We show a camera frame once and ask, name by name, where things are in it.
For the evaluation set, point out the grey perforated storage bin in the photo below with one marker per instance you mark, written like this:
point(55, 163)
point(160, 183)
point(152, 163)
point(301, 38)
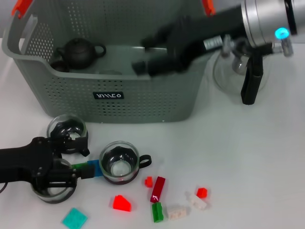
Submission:
point(131, 107)

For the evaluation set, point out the teal flat toy plate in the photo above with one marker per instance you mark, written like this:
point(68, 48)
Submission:
point(75, 218)

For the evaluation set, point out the red sloped toy brick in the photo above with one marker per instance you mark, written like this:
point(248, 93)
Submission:
point(122, 202)

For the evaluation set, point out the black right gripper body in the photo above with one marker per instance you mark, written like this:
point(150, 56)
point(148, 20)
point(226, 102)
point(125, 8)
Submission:
point(202, 31)

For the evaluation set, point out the blue toy brick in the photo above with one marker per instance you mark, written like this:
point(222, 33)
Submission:
point(95, 163)

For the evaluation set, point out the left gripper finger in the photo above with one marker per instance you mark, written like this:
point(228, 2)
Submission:
point(62, 177)
point(71, 144)

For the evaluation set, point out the small red toy brick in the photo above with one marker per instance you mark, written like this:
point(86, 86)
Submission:
point(202, 192)
point(149, 181)

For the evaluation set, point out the black clay teapot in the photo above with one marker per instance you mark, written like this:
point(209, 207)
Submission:
point(77, 53)

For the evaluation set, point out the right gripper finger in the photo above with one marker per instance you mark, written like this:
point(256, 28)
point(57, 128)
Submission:
point(157, 40)
point(155, 68)

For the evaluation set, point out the glass teapot black lid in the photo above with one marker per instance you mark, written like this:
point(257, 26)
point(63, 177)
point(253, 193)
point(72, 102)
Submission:
point(250, 86)

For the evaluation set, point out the dark red long brick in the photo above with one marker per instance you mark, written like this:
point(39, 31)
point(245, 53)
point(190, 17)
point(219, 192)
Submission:
point(158, 189)

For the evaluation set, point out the green toy brick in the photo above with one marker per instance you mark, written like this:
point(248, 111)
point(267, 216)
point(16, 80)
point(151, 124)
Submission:
point(157, 212)
point(79, 165)

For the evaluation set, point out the white toy brick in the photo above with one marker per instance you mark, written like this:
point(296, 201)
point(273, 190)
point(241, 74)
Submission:
point(197, 200)
point(176, 211)

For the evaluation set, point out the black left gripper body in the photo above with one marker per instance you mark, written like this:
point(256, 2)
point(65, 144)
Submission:
point(21, 164)

